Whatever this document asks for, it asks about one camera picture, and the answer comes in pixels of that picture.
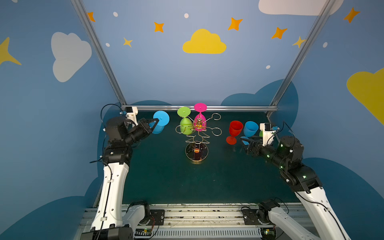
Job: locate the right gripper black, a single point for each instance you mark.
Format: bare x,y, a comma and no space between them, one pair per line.
252,145

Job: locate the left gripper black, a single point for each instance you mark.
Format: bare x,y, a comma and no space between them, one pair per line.
144,126

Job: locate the blue wine glass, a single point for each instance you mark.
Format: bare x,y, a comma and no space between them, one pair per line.
163,121
250,129

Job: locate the red wine glass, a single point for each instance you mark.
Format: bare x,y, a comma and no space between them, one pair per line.
235,129

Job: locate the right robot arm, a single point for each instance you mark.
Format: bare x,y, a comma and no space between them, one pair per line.
306,185

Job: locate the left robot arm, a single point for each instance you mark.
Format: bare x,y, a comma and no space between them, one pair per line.
110,223

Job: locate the pink wine glass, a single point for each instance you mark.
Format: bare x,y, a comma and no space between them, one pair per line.
200,121

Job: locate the right circuit board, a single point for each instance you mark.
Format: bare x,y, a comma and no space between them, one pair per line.
268,234

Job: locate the circuit board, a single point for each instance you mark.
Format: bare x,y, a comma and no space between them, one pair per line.
146,233
268,234

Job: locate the left circuit board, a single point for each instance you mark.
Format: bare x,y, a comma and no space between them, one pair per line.
146,233

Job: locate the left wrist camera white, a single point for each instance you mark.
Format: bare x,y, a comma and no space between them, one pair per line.
131,115

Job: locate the back aluminium frame bar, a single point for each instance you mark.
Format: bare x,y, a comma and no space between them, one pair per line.
207,108

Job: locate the gold wire glass rack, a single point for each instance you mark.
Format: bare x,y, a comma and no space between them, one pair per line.
197,149

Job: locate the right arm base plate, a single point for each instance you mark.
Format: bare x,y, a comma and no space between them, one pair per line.
256,216

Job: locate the aluminium front rail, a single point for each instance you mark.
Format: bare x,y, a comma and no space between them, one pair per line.
206,221

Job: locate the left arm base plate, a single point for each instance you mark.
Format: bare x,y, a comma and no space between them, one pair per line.
157,218

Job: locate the right aluminium frame post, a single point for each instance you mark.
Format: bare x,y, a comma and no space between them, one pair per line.
304,50

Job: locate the aluminium frame post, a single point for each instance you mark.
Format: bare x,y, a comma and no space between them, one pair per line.
88,26
304,50

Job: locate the left aluminium frame post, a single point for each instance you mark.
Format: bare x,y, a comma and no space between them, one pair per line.
88,26

